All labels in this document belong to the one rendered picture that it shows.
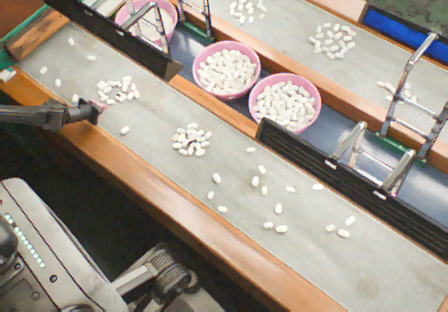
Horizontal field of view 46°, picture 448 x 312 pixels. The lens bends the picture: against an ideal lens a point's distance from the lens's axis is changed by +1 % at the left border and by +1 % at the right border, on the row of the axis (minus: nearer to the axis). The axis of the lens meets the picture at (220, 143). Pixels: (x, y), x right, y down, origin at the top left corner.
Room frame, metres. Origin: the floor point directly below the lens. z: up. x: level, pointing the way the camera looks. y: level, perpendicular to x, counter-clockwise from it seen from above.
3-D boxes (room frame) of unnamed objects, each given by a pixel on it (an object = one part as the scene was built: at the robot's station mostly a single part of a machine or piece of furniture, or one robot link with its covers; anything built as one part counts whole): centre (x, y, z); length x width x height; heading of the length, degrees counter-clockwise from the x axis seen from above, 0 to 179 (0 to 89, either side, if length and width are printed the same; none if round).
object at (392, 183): (0.64, -0.40, 0.90); 0.20 x 0.19 x 0.45; 43
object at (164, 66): (1.29, 0.32, 1.08); 0.62 x 0.08 x 0.07; 43
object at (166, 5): (1.61, 0.23, 0.72); 0.27 x 0.27 x 0.10
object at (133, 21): (1.34, 0.26, 0.90); 0.20 x 0.19 x 0.45; 43
